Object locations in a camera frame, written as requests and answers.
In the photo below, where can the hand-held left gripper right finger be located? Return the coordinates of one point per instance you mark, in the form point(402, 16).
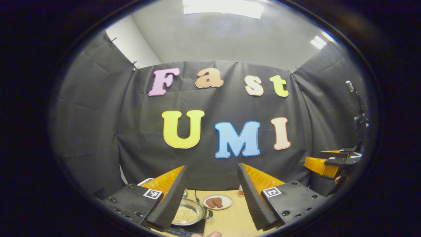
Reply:
point(251, 197)

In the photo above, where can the clear plastic water bottle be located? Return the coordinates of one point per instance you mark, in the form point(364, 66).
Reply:
point(241, 191)

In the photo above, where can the round white plate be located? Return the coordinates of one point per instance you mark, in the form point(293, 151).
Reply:
point(227, 201)

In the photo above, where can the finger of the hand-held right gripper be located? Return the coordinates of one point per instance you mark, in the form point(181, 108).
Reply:
point(320, 166)
point(335, 154)

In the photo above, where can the pile of soybeans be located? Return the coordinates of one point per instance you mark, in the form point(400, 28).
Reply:
point(185, 215)

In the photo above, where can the white toaster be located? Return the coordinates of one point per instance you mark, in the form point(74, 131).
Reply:
point(144, 181)

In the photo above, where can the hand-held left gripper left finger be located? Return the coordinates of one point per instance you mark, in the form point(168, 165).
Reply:
point(172, 200)

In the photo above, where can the reddish brown meat slice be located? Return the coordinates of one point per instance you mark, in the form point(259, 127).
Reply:
point(210, 203)
point(218, 202)

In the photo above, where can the black induction cooktop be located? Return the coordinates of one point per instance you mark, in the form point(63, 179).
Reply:
point(194, 229)

